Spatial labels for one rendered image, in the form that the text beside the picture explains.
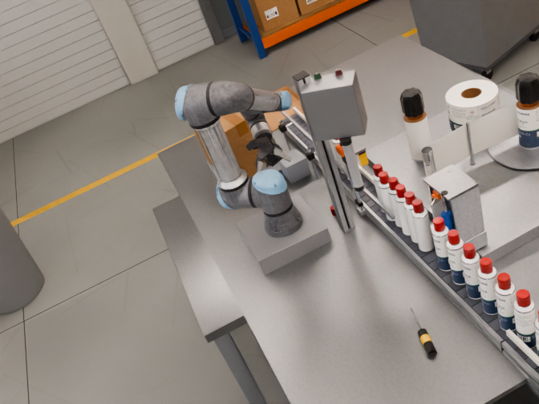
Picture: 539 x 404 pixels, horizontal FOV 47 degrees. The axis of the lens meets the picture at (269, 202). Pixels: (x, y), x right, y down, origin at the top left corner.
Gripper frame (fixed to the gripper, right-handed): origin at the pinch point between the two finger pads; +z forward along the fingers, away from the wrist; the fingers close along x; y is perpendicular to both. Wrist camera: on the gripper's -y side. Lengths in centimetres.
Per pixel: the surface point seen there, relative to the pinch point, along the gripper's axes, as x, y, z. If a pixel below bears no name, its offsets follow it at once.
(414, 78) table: -49, 82, -58
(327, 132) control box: -32.7, -17.4, 14.7
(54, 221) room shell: 228, 75, -155
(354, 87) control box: -50, -25, 13
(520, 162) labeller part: -71, 49, 29
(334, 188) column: -17.3, 5.2, 18.6
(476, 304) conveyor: -41, 13, 78
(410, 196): -41, 4, 39
